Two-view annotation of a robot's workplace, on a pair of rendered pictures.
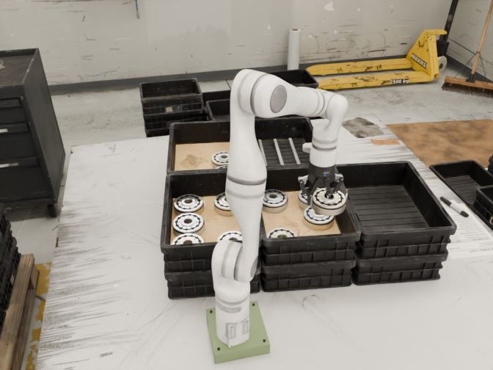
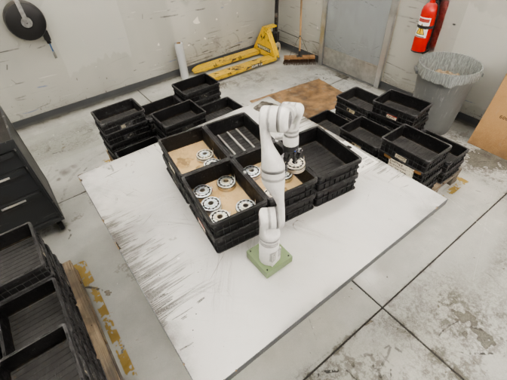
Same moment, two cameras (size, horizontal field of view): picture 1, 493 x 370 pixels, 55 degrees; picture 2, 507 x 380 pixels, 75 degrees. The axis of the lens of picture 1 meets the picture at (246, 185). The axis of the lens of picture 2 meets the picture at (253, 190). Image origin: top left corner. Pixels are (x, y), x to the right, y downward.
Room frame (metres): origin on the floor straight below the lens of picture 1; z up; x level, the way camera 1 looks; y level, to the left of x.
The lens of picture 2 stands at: (0.04, 0.44, 2.06)
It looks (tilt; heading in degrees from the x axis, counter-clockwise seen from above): 43 degrees down; 338
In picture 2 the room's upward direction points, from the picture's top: 3 degrees counter-clockwise
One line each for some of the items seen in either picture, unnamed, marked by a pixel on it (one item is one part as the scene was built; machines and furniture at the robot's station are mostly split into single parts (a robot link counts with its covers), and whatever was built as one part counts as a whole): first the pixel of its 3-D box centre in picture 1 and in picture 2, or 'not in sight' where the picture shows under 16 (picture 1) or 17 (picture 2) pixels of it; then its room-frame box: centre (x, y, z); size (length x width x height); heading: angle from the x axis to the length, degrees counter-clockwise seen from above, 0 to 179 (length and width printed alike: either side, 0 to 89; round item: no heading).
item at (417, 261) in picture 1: (381, 232); (315, 172); (1.29, -0.48, 0.76); 0.40 x 0.30 x 0.12; 5
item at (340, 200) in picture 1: (329, 197); (294, 163); (1.16, -0.25, 1.01); 0.10 x 0.10 x 0.01
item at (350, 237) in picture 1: (300, 201); (273, 169); (1.26, -0.18, 0.92); 0.40 x 0.30 x 0.02; 5
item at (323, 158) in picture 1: (321, 147); (288, 135); (1.17, -0.22, 1.17); 0.11 x 0.09 x 0.06; 6
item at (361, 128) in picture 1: (361, 126); (266, 107); (2.20, -0.60, 0.71); 0.22 x 0.19 x 0.01; 13
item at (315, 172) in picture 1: (321, 172); (290, 149); (1.16, -0.22, 1.10); 0.08 x 0.08 x 0.09
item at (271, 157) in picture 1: (281, 153); (238, 140); (1.66, -0.14, 0.87); 0.40 x 0.30 x 0.11; 5
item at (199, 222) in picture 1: (188, 222); (210, 203); (1.22, 0.19, 0.86); 0.10 x 0.10 x 0.01
